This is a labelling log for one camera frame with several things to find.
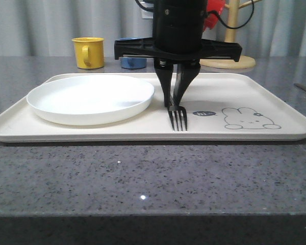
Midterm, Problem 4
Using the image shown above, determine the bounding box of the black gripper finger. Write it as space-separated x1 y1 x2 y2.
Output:
154 63 173 107
173 63 201 106

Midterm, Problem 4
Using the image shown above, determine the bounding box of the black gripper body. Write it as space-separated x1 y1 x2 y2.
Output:
114 1 242 67

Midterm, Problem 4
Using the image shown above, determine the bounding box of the stainless steel fork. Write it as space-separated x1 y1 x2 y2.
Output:
168 97 188 131

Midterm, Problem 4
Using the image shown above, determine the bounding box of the white round plate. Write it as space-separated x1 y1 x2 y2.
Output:
27 75 155 126

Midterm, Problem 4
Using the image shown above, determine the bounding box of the red enamel mug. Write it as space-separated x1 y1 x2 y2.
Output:
204 0 226 30

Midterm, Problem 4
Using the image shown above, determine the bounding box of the blue enamel mug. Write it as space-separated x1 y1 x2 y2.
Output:
118 37 147 69

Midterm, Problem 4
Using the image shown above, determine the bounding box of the cream rabbit serving tray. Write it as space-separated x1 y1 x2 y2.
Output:
0 73 306 142

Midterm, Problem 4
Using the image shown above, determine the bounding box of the wooden mug tree stand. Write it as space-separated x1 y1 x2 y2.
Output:
200 1 256 69

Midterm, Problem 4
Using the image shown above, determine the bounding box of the yellow enamel mug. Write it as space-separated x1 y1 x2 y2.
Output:
72 37 105 69

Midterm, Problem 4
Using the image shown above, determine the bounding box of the grey curtain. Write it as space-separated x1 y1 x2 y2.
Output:
0 1 306 58

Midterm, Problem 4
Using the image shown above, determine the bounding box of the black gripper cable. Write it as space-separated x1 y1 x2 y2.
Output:
135 0 256 29

